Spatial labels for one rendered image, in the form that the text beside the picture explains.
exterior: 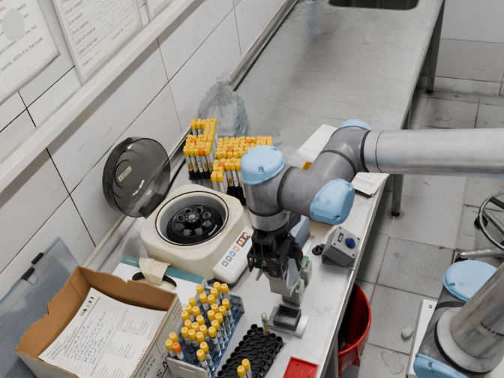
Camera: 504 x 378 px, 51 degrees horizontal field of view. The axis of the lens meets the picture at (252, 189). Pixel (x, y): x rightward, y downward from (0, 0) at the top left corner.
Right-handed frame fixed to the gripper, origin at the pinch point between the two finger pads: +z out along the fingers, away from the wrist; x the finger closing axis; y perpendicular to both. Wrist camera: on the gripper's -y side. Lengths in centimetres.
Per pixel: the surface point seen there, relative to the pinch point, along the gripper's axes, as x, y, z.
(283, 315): -1.5, -0.8, 17.7
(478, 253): 47, -103, 97
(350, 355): 10, -22, 67
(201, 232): -27.5, -12.7, 8.6
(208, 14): -56, -87, -14
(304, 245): -3.2, -23.4, 18.1
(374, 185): 10, -51, 18
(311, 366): 8.6, 9.0, 18.9
